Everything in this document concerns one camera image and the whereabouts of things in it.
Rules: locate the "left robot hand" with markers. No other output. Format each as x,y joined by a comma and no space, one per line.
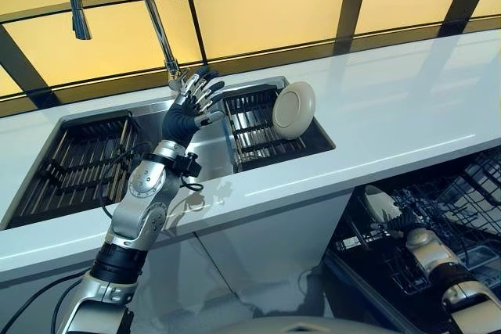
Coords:
180,123

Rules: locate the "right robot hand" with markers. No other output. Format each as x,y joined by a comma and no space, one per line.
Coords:
403,222

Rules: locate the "cream ceramic plate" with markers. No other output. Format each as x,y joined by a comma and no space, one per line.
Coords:
377,201
293,109

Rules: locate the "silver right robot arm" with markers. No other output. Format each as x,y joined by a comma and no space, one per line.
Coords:
438,259

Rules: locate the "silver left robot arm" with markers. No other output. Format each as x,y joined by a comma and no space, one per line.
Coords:
145,185

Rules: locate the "stainless steel kitchen sink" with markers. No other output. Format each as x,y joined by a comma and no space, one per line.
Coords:
207,146

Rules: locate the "small black sink dish rack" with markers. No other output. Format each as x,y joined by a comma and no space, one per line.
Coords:
254,126

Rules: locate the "large black sink dish rack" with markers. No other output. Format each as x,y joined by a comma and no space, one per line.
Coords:
78,166

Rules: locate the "chrome gooseneck kitchen faucet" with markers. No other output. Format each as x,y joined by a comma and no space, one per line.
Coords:
154,9

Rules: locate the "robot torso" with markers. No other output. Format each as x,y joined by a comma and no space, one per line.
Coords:
321,324

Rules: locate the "white glossy counter cabinet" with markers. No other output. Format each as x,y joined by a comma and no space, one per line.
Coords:
254,252

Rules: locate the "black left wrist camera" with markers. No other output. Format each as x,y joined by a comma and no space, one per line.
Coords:
188,164

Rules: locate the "dark window frame grid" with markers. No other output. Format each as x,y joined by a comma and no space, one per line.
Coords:
23,52

